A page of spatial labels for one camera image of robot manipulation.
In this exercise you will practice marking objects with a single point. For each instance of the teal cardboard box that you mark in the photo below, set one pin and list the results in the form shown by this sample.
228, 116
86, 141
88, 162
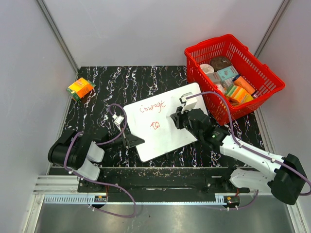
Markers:
227, 73

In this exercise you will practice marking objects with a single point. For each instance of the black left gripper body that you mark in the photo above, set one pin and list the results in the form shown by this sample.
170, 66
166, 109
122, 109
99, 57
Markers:
117, 141

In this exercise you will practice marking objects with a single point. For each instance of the brown round lid jar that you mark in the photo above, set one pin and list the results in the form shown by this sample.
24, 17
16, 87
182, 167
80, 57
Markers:
220, 62

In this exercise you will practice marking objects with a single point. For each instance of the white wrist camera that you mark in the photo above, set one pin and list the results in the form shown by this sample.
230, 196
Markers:
118, 121
188, 102

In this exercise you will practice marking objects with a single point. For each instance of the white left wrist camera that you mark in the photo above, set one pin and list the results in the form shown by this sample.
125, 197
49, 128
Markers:
118, 121

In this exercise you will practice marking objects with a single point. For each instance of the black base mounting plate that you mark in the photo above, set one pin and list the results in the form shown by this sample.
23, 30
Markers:
209, 179

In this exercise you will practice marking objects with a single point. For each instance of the orange green snack box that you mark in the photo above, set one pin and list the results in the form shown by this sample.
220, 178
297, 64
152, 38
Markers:
80, 88

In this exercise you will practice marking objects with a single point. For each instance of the white toilet paper roll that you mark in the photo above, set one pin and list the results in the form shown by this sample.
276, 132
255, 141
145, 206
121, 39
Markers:
206, 68

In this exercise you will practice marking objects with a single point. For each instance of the yellow green sponge pack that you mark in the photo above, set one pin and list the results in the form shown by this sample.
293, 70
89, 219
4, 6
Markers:
238, 94

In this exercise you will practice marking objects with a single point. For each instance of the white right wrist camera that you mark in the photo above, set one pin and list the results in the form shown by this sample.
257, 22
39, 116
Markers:
188, 102

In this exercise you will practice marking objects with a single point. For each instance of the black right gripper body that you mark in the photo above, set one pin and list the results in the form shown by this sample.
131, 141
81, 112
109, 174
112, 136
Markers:
184, 123

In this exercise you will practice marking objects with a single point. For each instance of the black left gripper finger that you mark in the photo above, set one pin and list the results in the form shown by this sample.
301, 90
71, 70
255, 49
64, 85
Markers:
129, 136
135, 142

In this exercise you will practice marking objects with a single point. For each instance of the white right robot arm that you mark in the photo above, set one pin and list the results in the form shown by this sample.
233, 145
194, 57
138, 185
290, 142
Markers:
284, 176

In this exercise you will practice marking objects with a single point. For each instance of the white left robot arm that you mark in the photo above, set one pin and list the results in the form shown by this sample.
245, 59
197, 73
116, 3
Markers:
88, 149

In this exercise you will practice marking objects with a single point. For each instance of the red plastic shopping basket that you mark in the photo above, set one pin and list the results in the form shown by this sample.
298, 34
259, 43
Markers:
260, 77

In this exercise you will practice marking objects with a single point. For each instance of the orange blue box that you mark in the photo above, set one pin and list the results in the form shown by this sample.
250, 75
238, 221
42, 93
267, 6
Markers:
241, 82

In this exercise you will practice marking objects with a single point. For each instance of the white whiteboard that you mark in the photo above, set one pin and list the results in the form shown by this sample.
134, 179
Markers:
147, 119

